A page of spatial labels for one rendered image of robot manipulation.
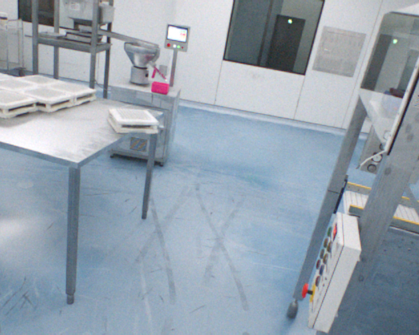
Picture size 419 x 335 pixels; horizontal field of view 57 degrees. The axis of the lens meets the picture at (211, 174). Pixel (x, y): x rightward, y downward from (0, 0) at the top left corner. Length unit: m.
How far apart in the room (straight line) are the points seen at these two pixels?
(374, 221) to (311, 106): 5.83
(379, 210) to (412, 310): 1.15
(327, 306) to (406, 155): 0.41
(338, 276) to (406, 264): 1.02
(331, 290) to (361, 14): 6.03
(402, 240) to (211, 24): 5.20
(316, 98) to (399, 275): 5.07
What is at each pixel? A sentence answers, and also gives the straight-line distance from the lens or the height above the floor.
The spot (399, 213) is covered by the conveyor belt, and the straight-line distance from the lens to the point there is 1.97.
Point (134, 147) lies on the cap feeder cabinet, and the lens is 3.98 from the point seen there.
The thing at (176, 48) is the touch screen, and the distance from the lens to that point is 4.09.
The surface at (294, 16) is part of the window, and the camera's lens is 6.56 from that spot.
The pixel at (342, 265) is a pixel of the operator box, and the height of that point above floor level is 1.11.
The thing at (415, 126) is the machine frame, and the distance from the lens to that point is 0.96.
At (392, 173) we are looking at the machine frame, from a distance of 0.99.
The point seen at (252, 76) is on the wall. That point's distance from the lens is 6.57.
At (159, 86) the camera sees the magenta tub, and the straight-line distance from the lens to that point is 3.78.
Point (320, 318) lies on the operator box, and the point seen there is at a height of 0.94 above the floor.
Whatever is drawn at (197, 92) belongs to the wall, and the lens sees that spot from 6.62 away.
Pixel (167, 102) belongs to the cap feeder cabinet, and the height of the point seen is 0.69.
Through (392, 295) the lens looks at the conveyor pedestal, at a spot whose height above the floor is 0.52.
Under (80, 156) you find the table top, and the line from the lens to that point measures 1.88.
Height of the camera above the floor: 1.59
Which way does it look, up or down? 23 degrees down
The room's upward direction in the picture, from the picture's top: 11 degrees clockwise
